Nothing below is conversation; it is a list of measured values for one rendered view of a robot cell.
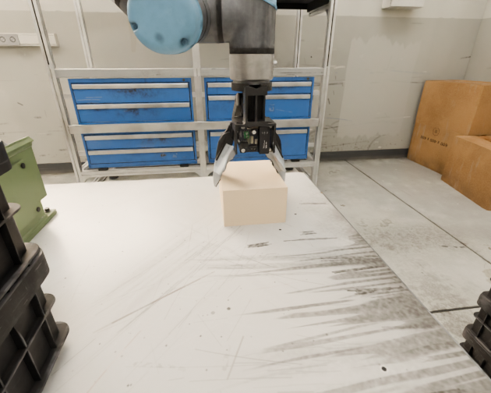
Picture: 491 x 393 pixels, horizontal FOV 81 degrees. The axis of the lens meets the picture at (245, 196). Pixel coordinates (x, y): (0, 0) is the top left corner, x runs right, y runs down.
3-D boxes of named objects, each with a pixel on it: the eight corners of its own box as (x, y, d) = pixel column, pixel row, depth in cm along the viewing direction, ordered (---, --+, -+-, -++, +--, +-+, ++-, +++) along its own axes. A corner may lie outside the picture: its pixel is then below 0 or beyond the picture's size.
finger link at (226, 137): (209, 156, 56) (234, 118, 54) (209, 154, 57) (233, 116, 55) (229, 168, 58) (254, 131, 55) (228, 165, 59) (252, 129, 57)
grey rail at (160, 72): (56, 76, 176) (54, 68, 174) (323, 75, 197) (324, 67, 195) (48, 77, 167) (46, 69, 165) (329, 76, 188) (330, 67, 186)
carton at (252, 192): (219, 192, 69) (217, 162, 66) (268, 189, 71) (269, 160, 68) (224, 226, 55) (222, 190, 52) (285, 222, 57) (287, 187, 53)
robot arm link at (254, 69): (227, 54, 51) (272, 54, 52) (227, 82, 53) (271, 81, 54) (231, 54, 45) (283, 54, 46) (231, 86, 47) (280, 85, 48)
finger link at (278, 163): (287, 192, 57) (263, 156, 53) (280, 180, 62) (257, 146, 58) (302, 183, 56) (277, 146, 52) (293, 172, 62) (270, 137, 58)
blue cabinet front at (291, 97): (208, 162, 206) (203, 77, 181) (306, 157, 215) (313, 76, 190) (208, 164, 203) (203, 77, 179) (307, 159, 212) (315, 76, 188)
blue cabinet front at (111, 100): (90, 168, 196) (68, 78, 172) (197, 163, 205) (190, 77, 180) (88, 169, 193) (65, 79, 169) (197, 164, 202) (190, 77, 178)
